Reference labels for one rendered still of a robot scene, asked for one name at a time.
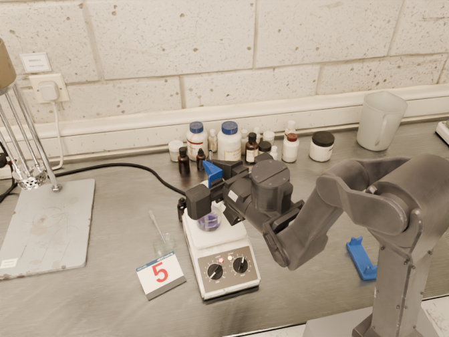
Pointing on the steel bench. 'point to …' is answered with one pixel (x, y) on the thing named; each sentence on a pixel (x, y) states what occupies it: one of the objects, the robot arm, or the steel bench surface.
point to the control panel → (228, 279)
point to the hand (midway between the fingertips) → (215, 170)
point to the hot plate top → (228, 235)
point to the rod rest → (361, 259)
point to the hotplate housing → (214, 253)
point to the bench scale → (443, 130)
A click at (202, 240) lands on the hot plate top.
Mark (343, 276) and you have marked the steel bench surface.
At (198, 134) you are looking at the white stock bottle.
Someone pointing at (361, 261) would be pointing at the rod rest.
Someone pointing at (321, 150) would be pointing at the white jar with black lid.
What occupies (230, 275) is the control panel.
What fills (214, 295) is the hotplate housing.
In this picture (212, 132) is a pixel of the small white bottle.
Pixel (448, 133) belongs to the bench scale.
